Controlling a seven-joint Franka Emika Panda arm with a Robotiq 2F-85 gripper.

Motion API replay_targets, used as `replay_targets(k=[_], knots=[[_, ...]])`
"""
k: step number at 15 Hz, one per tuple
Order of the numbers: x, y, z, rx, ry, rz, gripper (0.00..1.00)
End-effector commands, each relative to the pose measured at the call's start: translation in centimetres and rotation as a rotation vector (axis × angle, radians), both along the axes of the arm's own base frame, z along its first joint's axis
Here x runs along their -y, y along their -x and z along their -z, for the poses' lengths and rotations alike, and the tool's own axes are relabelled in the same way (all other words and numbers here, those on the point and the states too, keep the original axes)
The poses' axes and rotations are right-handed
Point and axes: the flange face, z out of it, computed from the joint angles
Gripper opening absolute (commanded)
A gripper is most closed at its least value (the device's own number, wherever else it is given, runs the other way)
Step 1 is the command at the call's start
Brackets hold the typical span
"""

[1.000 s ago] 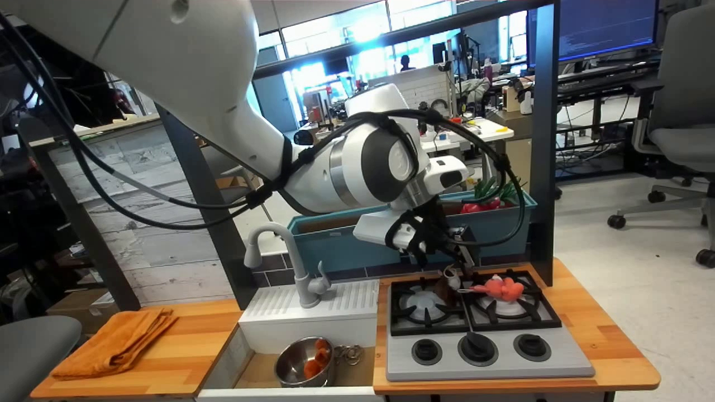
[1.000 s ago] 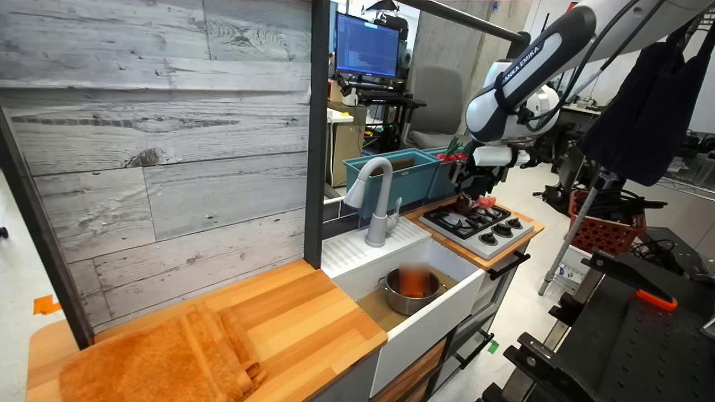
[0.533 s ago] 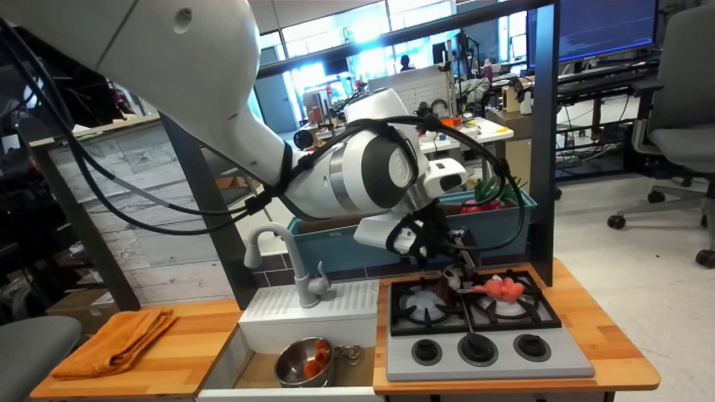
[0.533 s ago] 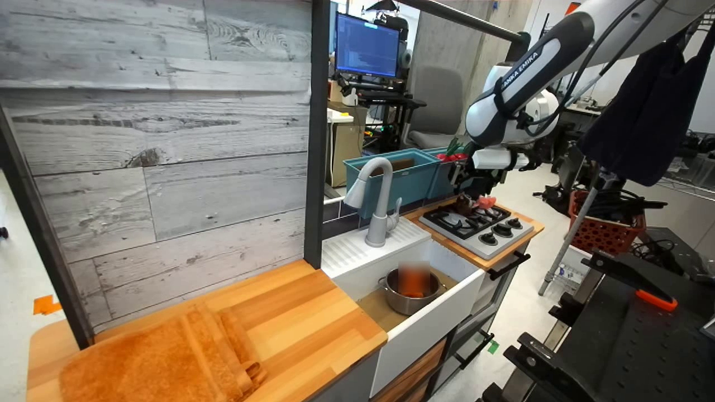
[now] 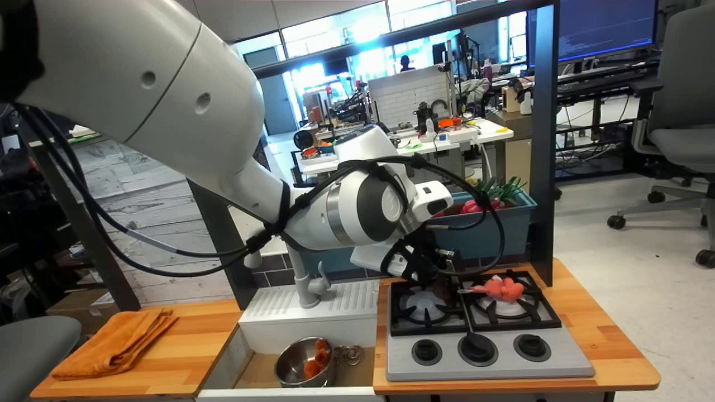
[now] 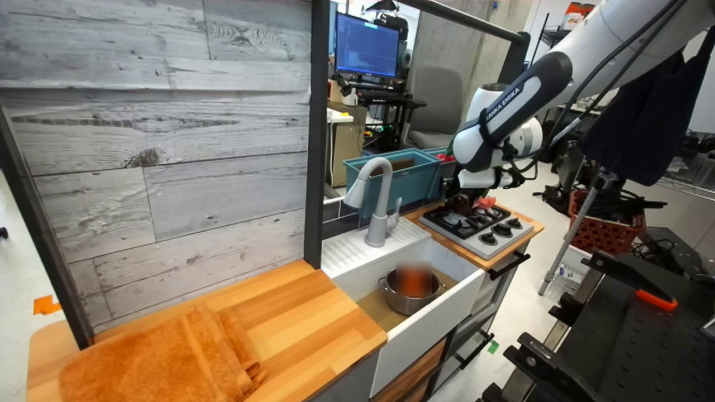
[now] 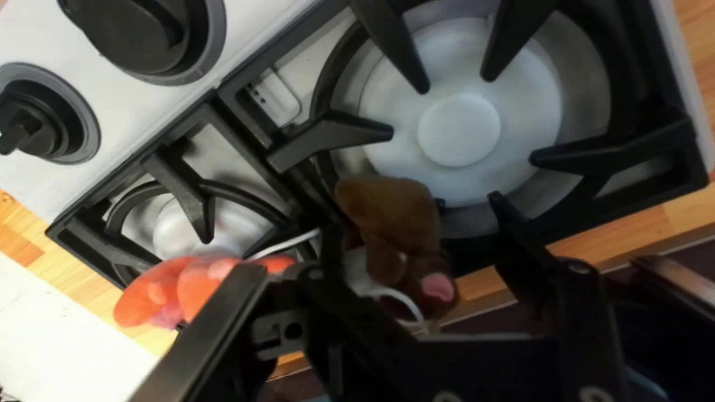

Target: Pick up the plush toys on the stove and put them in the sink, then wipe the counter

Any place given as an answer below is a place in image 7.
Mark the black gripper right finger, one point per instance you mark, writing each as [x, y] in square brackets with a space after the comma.
[543, 282]

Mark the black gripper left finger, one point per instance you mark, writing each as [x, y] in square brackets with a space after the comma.
[201, 335]

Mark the orange pink plush toy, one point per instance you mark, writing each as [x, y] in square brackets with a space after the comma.
[185, 287]

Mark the brown plush toy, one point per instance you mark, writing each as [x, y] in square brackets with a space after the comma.
[387, 214]

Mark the grey toy stove top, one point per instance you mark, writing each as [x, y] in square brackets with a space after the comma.
[148, 112]

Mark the small black stove knob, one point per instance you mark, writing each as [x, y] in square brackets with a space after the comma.
[35, 119]

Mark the large black stove knob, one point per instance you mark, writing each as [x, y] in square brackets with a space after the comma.
[141, 33]

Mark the wooden play kitchen unit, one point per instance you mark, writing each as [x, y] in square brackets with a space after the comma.
[640, 224]

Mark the black burner grate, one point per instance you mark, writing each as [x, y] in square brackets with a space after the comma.
[394, 51]
[190, 202]

